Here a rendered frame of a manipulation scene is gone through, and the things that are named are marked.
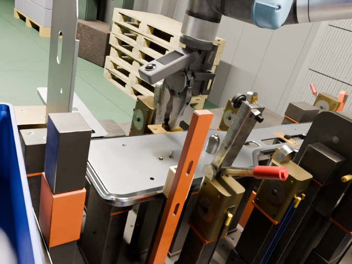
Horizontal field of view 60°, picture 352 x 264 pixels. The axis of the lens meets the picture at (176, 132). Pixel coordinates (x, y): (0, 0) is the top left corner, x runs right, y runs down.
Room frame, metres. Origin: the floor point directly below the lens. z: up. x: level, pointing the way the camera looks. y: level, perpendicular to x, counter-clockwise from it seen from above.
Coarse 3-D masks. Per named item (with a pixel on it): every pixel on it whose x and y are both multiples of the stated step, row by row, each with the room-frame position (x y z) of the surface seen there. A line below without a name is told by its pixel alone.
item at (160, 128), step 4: (160, 124) 0.66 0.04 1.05; (164, 124) 0.65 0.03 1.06; (152, 128) 0.63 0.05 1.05; (156, 128) 0.63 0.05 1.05; (160, 128) 0.64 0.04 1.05; (164, 128) 0.64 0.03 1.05; (168, 128) 0.64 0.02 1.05; (176, 128) 0.66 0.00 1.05; (180, 128) 0.67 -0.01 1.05; (156, 132) 0.61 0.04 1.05; (160, 132) 0.62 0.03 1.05; (164, 132) 0.62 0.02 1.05; (168, 132) 0.63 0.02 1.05; (172, 132) 0.64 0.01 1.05; (176, 132) 0.65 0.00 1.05
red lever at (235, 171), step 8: (224, 168) 0.49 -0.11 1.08; (232, 168) 0.48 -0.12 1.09; (240, 168) 0.47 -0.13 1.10; (248, 168) 0.46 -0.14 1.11; (256, 168) 0.44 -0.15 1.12; (264, 168) 0.43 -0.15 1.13; (272, 168) 0.43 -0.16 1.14; (280, 168) 0.42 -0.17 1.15; (248, 176) 0.45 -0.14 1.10; (256, 176) 0.44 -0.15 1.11; (264, 176) 0.43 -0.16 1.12; (272, 176) 0.42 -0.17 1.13; (280, 176) 0.41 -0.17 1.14
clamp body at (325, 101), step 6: (318, 96) 1.46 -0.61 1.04; (324, 96) 1.44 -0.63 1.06; (330, 96) 1.45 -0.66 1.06; (318, 102) 1.45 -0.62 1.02; (324, 102) 1.43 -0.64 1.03; (330, 102) 1.41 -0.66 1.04; (336, 102) 1.39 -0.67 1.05; (324, 108) 1.42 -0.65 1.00; (330, 108) 1.40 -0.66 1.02; (336, 108) 1.39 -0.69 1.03
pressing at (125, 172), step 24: (96, 144) 0.58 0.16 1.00; (120, 144) 0.61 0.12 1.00; (144, 144) 0.64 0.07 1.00; (168, 144) 0.67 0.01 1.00; (264, 144) 0.83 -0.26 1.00; (288, 144) 0.88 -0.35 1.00; (96, 168) 0.49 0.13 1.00; (120, 168) 0.51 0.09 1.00; (144, 168) 0.54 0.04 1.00; (168, 168) 0.56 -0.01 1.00; (96, 192) 0.44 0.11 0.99; (120, 192) 0.44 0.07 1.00; (144, 192) 0.45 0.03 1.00
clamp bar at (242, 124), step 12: (240, 96) 0.51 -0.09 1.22; (240, 108) 0.49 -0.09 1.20; (252, 108) 0.47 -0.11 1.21; (264, 108) 0.49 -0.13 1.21; (240, 120) 0.48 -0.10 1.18; (252, 120) 0.49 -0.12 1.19; (228, 132) 0.49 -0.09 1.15; (240, 132) 0.48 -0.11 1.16; (228, 144) 0.48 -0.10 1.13; (240, 144) 0.50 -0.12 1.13; (216, 156) 0.50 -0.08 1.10; (228, 156) 0.49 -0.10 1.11; (216, 168) 0.49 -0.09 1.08
